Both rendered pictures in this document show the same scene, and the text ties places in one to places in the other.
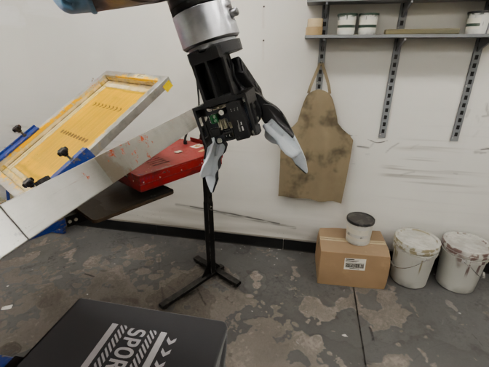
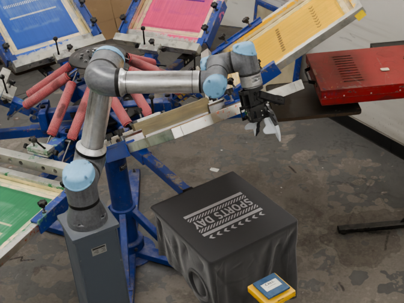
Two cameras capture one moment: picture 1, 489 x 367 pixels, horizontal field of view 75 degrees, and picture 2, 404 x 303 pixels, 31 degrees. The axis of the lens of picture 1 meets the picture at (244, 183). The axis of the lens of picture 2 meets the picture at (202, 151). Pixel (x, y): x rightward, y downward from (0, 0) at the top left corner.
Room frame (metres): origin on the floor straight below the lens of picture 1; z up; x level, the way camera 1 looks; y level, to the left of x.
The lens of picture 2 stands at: (-1.19, -1.52, 2.83)
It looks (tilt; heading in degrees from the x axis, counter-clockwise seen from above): 32 degrees down; 49
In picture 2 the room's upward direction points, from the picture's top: 5 degrees counter-clockwise
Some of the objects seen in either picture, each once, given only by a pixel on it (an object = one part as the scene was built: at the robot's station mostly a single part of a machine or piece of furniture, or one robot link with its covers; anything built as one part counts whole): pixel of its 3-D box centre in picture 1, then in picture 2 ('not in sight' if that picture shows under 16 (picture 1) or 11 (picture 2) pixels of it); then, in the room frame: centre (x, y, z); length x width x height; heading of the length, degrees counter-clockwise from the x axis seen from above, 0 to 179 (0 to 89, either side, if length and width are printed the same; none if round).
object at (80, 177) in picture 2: not in sight; (80, 181); (-0.05, 0.45, 1.37); 0.13 x 0.12 x 0.14; 41
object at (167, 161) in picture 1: (164, 159); (369, 73); (1.81, 0.48, 1.06); 0.61 x 0.46 x 0.12; 138
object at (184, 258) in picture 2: not in sight; (189, 258); (0.35, 0.37, 0.79); 0.46 x 0.09 x 0.33; 78
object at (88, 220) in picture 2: not in sight; (85, 208); (-0.06, 0.45, 1.25); 0.15 x 0.15 x 0.10
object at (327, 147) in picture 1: (316, 136); not in sight; (2.34, -0.54, 1.06); 0.53 x 0.07 x 1.05; 78
